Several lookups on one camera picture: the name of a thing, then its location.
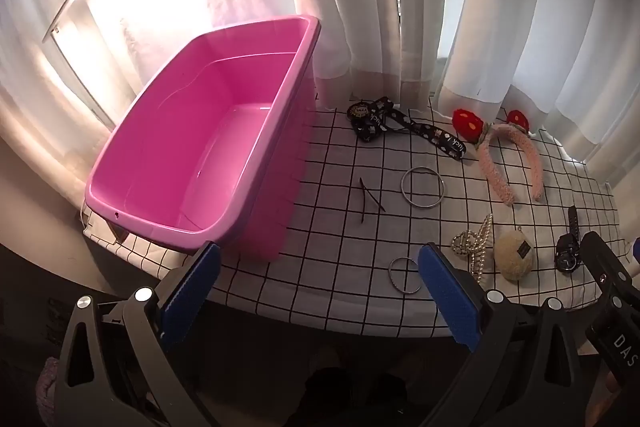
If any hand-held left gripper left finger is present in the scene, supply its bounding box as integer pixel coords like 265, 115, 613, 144
55, 241, 222, 427

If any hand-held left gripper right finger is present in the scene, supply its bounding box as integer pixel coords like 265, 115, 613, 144
417, 243, 610, 427

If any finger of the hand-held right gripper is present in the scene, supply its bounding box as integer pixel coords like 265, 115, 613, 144
579, 231, 632, 295

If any large silver bangle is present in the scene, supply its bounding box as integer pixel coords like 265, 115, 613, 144
400, 166, 446, 208

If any pink plastic bin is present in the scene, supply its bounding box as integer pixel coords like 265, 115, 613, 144
84, 14, 322, 263

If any black wristwatch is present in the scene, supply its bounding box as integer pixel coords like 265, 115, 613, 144
555, 206, 582, 275

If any small silver bangle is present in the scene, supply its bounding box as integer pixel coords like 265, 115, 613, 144
388, 257, 423, 294

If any pearl hair claw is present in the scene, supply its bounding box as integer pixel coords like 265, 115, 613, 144
451, 214, 495, 285

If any beige fuzzy pom pouch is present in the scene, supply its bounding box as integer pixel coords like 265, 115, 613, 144
494, 229, 536, 282

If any checked white tablecloth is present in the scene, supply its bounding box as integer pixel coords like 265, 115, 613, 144
82, 92, 633, 340

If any pink fuzzy mushroom headband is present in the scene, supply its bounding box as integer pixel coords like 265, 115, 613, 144
452, 107, 545, 206

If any white curtain panel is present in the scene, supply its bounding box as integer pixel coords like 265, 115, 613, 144
270, 0, 443, 110
432, 0, 640, 185

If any black printed lanyard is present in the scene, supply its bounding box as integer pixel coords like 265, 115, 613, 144
356, 96, 468, 160

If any white window frame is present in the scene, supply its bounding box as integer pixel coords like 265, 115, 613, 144
42, 0, 117, 132

